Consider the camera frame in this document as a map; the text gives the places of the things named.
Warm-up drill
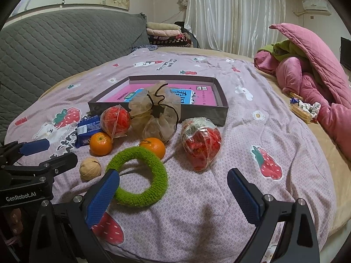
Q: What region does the pink strawberry printed bedsheet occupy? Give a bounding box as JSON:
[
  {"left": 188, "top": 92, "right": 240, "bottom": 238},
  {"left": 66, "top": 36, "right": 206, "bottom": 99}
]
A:
[{"left": 4, "top": 50, "right": 338, "bottom": 263}]

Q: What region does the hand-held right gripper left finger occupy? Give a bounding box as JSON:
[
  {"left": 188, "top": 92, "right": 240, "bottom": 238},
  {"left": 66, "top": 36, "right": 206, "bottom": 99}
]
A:
[{"left": 29, "top": 168, "right": 121, "bottom": 263}]

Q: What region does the walnut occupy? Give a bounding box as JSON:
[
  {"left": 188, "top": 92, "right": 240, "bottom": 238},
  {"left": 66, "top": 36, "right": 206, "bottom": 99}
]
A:
[{"left": 79, "top": 157, "right": 102, "bottom": 181}]

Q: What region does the white floral scrunchie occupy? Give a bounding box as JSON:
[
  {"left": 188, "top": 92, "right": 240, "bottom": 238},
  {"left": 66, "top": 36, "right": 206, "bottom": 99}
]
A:
[{"left": 299, "top": 101, "right": 321, "bottom": 121}]

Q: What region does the white curtain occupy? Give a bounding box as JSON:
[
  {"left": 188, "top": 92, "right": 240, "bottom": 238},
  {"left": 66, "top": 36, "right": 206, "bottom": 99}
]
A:
[{"left": 184, "top": 0, "right": 287, "bottom": 58}]

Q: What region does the orange tangerine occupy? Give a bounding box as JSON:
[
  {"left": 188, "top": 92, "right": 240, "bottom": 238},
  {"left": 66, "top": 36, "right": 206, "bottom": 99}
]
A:
[
  {"left": 89, "top": 132, "right": 113, "bottom": 156},
  {"left": 139, "top": 137, "right": 166, "bottom": 160}
]

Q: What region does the dark patterned folded blanket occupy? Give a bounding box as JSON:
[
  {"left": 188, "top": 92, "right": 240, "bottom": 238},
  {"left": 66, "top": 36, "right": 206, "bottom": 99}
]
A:
[{"left": 148, "top": 34, "right": 194, "bottom": 47}]

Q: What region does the beige sheer scrunchie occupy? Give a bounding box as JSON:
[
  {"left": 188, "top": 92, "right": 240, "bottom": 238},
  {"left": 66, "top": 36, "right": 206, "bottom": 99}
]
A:
[{"left": 129, "top": 80, "right": 183, "bottom": 144}]

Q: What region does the green blanket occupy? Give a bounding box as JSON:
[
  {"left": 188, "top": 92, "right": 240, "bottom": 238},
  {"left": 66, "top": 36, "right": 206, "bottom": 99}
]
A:
[{"left": 258, "top": 40, "right": 308, "bottom": 61}]

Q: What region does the black television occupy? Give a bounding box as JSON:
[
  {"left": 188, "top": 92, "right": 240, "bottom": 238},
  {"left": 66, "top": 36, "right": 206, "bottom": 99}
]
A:
[{"left": 340, "top": 36, "right": 351, "bottom": 70}]

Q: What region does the green fuzzy scrunchie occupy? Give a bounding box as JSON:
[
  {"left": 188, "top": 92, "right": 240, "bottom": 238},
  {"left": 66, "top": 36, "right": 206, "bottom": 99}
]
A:
[{"left": 106, "top": 146, "right": 168, "bottom": 206}]

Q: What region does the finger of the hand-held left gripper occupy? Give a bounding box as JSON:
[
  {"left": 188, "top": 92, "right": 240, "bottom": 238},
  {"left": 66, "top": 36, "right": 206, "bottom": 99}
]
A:
[
  {"left": 0, "top": 138, "right": 50, "bottom": 167},
  {"left": 37, "top": 153, "right": 79, "bottom": 175}
]

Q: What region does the white air conditioner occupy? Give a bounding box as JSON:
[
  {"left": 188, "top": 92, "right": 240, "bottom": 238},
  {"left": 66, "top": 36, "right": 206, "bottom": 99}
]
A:
[{"left": 302, "top": 0, "right": 332, "bottom": 15}]

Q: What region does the red egg-shaped snack pack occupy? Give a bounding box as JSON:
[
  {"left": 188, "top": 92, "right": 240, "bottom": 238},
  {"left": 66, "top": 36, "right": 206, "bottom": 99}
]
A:
[
  {"left": 100, "top": 105, "right": 131, "bottom": 139},
  {"left": 180, "top": 117, "right": 222, "bottom": 172}
]

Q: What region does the beige folded blanket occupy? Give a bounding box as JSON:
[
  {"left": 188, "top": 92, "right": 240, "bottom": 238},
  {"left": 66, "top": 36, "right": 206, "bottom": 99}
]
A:
[{"left": 146, "top": 22, "right": 181, "bottom": 30}]

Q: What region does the black garment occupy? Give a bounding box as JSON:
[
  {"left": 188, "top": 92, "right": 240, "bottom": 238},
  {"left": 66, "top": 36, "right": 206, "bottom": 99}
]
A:
[{"left": 174, "top": 21, "right": 199, "bottom": 47}]

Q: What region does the grey shallow cardboard box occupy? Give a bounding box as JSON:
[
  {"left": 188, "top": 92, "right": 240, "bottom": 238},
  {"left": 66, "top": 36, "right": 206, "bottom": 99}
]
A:
[{"left": 88, "top": 75, "right": 229, "bottom": 126}]

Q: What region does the blue patterned cloth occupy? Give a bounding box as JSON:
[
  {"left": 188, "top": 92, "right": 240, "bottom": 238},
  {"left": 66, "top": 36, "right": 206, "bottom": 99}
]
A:
[{"left": 132, "top": 44, "right": 158, "bottom": 52}]

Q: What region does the pink folded blanket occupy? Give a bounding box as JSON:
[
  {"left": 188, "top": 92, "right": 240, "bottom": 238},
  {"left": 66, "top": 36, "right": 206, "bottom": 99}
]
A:
[{"left": 147, "top": 29, "right": 184, "bottom": 37}]

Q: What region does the blue snack packet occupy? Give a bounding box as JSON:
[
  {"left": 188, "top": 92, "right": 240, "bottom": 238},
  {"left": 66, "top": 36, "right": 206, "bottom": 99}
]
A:
[{"left": 76, "top": 115, "right": 102, "bottom": 148}]

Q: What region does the grey quilted headboard cover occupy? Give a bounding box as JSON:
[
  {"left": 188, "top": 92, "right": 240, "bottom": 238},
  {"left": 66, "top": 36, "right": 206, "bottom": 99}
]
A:
[{"left": 0, "top": 9, "right": 150, "bottom": 143}]

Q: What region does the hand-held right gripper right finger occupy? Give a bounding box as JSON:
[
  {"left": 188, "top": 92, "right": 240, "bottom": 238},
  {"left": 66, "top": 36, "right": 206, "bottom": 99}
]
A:
[{"left": 227, "top": 168, "right": 321, "bottom": 263}]

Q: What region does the pink quilt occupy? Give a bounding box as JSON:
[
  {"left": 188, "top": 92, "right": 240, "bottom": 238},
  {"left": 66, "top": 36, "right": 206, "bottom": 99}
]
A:
[{"left": 254, "top": 23, "right": 351, "bottom": 167}]

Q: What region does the person's left hand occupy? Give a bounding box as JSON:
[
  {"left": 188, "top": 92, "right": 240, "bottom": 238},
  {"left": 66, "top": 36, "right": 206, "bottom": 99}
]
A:
[{"left": 9, "top": 208, "right": 25, "bottom": 243}]

